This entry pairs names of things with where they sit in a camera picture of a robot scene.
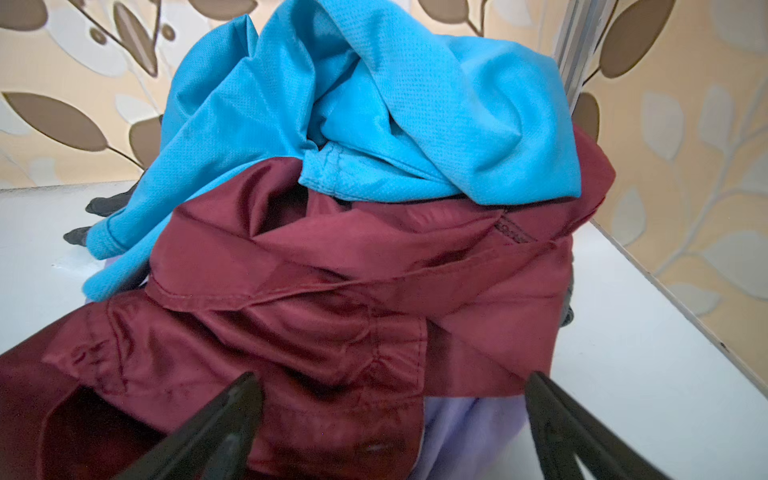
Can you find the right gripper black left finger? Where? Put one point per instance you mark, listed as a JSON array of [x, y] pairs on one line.
[[213, 444]]

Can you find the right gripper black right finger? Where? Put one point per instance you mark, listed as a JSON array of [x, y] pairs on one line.
[[567, 437]]

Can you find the lavender purple cloth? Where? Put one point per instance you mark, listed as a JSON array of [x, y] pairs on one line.
[[464, 436]]

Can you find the maroon satin cloth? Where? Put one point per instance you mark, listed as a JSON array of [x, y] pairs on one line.
[[350, 314]]

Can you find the dark grey cloth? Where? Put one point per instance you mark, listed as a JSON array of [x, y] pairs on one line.
[[102, 207]]

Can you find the turquoise mesh cloth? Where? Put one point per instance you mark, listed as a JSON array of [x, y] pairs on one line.
[[373, 105]]

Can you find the aluminium frame post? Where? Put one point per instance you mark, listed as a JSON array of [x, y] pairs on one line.
[[583, 27]]

